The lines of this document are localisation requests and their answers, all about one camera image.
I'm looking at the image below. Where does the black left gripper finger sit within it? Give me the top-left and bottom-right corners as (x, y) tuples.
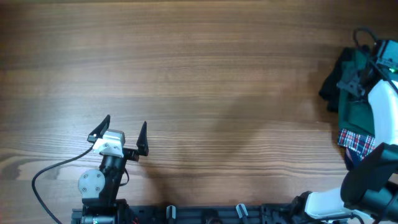
(87, 114), (111, 143)
(136, 121), (149, 156)

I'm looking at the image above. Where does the green cloth garment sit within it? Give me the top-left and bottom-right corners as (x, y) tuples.
(338, 48), (374, 136)

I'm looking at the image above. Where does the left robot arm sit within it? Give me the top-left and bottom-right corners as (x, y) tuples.
(71, 115), (149, 224)

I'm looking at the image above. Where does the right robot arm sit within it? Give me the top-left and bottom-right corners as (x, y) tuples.
(285, 40), (397, 223)

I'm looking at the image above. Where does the black cloth garment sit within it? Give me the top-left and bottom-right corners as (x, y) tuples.
(318, 47), (354, 113)

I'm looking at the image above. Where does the red plaid cloth garment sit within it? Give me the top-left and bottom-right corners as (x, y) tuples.
(337, 129), (375, 160)

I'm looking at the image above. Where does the navy blue cloth garment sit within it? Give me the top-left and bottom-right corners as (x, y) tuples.
(344, 147), (361, 170)

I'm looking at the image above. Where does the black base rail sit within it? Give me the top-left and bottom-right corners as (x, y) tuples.
(71, 203), (314, 224)

